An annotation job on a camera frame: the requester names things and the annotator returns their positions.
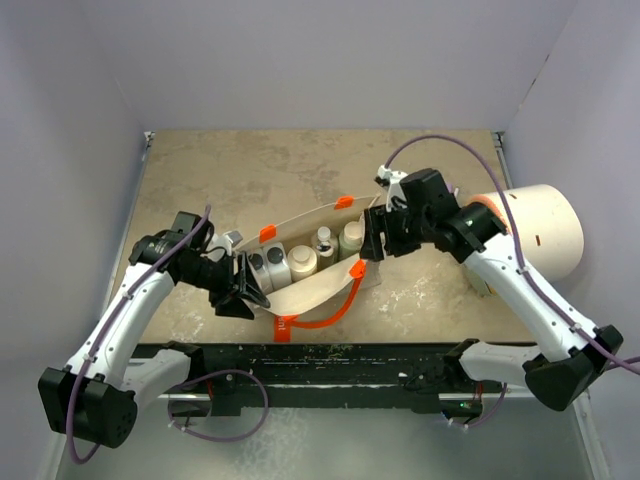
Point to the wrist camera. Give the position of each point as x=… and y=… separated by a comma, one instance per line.
x=223, y=244
x=390, y=181

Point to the clear bottle white cap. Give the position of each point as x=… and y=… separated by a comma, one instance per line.
x=325, y=246

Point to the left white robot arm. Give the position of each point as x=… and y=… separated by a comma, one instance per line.
x=98, y=394

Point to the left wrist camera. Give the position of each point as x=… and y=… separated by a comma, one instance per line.
x=223, y=244

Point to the large white cylinder toy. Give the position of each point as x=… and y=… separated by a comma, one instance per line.
x=549, y=229

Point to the beige canvas tote bag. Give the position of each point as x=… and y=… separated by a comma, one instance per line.
x=324, y=298

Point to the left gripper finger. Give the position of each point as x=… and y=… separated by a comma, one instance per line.
x=248, y=287
x=232, y=306

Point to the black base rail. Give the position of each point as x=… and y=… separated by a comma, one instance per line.
x=408, y=376

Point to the cream jar round lid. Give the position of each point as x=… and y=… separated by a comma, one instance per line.
x=302, y=262

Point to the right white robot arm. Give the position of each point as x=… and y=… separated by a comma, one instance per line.
x=571, y=351

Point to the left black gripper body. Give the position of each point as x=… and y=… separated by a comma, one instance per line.
x=222, y=283

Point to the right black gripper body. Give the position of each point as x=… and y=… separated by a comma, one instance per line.
x=403, y=231

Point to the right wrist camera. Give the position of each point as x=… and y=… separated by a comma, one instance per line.
x=390, y=181

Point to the white bottle black cap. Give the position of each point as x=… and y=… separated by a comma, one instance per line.
x=277, y=265
x=259, y=267

